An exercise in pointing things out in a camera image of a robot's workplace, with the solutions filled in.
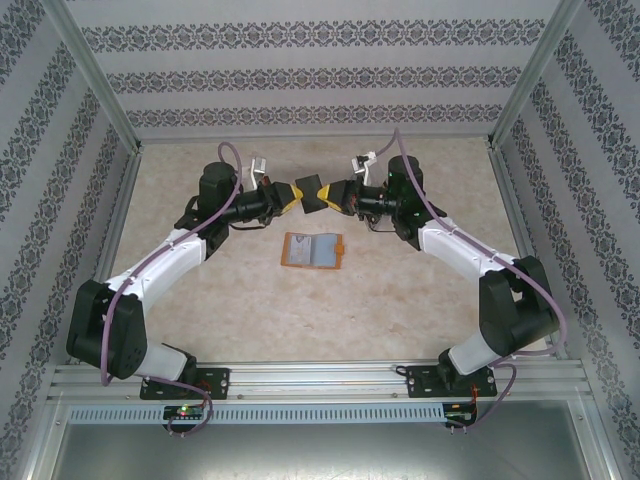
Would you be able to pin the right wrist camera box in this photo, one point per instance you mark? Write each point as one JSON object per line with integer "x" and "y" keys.
{"x": 364, "y": 162}

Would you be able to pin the aluminium frame bar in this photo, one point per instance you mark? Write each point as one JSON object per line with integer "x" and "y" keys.
{"x": 602, "y": 440}
{"x": 42, "y": 440}

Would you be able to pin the small circuit board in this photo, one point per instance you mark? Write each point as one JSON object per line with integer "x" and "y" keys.
{"x": 182, "y": 412}
{"x": 460, "y": 417}

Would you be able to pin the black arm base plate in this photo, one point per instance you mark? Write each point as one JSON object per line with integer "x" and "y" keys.
{"x": 215, "y": 382}
{"x": 425, "y": 385}

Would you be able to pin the grey metal panel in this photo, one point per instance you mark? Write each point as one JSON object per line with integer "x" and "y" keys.
{"x": 320, "y": 455}

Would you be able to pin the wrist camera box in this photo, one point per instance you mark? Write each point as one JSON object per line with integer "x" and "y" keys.
{"x": 364, "y": 162}
{"x": 258, "y": 167}

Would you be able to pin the aluminium mounting rail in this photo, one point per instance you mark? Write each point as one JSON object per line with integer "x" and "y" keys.
{"x": 320, "y": 380}

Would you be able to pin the black credit card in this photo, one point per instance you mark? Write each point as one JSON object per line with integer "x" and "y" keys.
{"x": 310, "y": 197}

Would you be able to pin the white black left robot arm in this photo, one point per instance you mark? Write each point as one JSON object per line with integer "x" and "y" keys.
{"x": 150, "y": 270}

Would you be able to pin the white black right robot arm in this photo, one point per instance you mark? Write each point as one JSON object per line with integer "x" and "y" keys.
{"x": 460, "y": 250}

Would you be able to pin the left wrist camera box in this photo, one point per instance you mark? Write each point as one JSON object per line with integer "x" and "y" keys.
{"x": 258, "y": 167}

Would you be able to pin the orange leather card holder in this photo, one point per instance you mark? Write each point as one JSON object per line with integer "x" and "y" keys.
{"x": 330, "y": 250}

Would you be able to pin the aluminium corner post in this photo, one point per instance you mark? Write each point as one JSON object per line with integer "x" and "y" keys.
{"x": 100, "y": 75}
{"x": 534, "y": 75}

